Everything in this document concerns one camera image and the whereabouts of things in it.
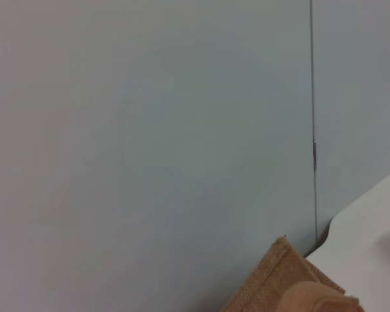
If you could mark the brown jute handbag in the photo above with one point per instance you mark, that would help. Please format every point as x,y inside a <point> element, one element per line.
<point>273,286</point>

